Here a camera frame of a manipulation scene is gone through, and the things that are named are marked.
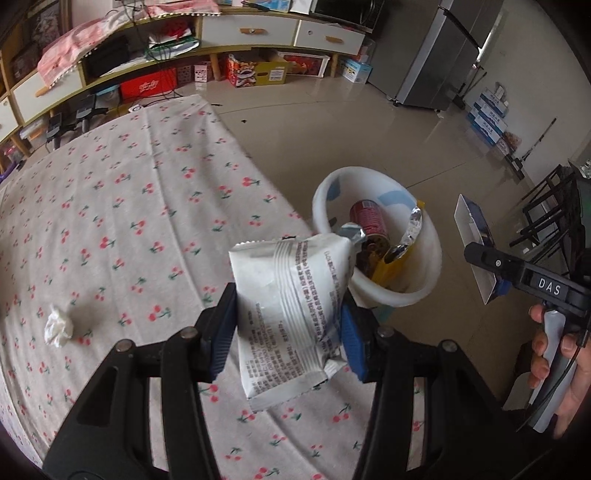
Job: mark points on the crumpled white tissue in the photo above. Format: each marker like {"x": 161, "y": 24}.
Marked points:
{"x": 57, "y": 325}

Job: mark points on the white plastic bin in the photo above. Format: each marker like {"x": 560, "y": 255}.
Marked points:
{"x": 351, "y": 177}

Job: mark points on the green and white bags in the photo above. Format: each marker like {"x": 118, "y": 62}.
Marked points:
{"x": 173, "y": 44}

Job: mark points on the black dumbbell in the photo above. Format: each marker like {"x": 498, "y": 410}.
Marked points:
{"x": 90, "y": 110}
{"x": 60, "y": 129}

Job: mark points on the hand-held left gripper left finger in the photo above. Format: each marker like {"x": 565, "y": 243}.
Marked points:
{"x": 224, "y": 337}

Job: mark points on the yellow snack packet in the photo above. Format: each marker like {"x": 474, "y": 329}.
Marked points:
{"x": 392, "y": 272}

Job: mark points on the black box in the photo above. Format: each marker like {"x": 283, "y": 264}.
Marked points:
{"x": 108, "y": 57}

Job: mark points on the red drink can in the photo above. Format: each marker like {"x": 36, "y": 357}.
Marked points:
{"x": 367, "y": 217}

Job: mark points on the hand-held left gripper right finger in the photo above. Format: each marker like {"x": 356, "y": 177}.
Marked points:
{"x": 353, "y": 341}

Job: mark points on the stack of blue white cartons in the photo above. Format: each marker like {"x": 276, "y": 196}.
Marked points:
{"x": 489, "y": 117}

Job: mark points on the grey refrigerator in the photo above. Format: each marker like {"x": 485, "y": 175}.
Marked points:
{"x": 429, "y": 55}

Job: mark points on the pink cloth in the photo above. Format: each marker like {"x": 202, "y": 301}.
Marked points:
{"x": 69, "y": 46}

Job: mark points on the red cardboard box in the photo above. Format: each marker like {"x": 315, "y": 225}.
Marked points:
{"x": 147, "y": 85}

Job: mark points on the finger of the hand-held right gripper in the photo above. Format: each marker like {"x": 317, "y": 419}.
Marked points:
{"x": 489, "y": 261}

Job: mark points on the cherry print tablecloth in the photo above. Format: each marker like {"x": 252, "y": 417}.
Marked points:
{"x": 138, "y": 184}

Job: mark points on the person's right hand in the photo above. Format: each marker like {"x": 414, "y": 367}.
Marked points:
{"x": 577, "y": 392}

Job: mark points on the black chair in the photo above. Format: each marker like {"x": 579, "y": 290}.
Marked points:
{"x": 545, "y": 207}

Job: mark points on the small blue box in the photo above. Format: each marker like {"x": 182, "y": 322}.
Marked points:
{"x": 355, "y": 70}

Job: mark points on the white snack packet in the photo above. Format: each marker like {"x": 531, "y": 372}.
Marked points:
{"x": 286, "y": 314}

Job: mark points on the printed snack carton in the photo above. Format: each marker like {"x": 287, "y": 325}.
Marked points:
{"x": 254, "y": 71}

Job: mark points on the red gift box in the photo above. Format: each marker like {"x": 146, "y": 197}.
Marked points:
{"x": 304, "y": 64}

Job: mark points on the blue and white carton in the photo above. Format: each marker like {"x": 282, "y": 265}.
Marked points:
{"x": 471, "y": 230}

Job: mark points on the white patterned box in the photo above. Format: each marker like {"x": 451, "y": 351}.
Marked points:
{"x": 202, "y": 74}

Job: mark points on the white and wood cabinet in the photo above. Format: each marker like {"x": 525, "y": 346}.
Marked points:
{"x": 249, "y": 30}

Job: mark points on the black microwave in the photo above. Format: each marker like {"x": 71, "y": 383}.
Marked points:
{"x": 346, "y": 11}

